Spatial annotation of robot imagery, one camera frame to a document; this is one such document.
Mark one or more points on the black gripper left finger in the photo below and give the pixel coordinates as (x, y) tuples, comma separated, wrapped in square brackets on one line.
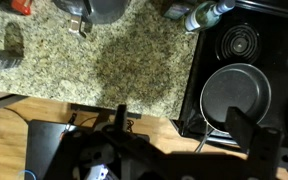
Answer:
[(121, 116)]

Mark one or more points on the wooden lower cabinet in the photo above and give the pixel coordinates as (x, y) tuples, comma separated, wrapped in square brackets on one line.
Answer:
[(90, 108)]

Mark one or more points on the dark olive oil bottle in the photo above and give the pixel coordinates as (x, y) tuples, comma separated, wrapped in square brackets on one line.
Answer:
[(177, 10)]

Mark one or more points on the clear bottle with blue cap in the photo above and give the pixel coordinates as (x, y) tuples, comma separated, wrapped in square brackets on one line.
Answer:
[(204, 15)]

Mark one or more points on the black electric stove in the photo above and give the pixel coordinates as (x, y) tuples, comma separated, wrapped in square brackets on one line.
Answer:
[(277, 43)]

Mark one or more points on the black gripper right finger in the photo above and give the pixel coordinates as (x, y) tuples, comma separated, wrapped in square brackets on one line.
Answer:
[(242, 128)]

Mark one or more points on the black frying pan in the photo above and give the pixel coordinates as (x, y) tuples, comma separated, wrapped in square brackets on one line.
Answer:
[(235, 90)]

